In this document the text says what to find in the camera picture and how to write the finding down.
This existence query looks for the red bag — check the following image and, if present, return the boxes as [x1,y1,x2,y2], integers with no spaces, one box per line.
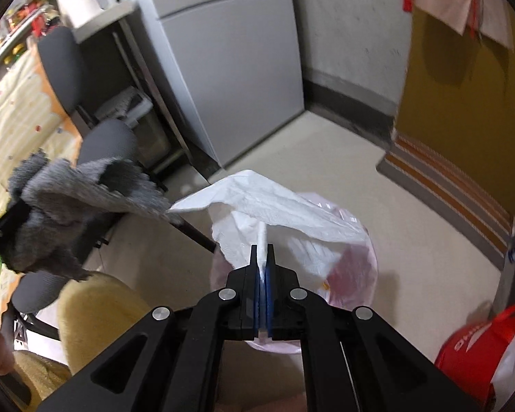
[433,300,515,412]

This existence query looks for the grey microfiber cloth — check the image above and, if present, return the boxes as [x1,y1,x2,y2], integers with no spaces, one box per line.
[6,150,172,282]

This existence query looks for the white paper tissue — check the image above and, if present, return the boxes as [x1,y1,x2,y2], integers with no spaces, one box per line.
[169,169,367,279]

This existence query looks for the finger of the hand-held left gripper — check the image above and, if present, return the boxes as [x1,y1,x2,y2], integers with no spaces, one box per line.
[0,199,33,267]

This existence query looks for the grey office chair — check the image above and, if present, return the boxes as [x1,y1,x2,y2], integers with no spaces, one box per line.
[9,26,217,344]

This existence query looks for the yellow door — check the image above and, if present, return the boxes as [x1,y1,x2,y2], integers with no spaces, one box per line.
[392,0,515,228]

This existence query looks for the grey refrigerator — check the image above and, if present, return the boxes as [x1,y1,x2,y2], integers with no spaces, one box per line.
[139,0,305,168]

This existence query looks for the black metal side table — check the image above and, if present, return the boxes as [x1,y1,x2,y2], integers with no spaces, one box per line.
[75,0,217,181]

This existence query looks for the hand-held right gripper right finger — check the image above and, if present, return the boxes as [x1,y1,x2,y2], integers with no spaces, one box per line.
[264,244,477,412]

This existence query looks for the bin with pink bag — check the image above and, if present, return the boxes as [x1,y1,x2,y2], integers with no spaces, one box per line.
[210,193,380,355]

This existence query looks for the yellow striped dotted mat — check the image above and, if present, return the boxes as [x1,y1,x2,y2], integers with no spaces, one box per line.
[0,45,84,232]

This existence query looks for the left yellow fluffy slipper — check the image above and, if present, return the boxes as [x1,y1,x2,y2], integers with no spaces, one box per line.
[9,350,73,408]

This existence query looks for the striped doormat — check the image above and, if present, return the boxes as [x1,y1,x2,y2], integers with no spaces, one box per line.
[377,133,513,269]

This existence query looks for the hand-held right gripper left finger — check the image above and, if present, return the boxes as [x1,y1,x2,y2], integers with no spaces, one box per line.
[38,244,263,412]

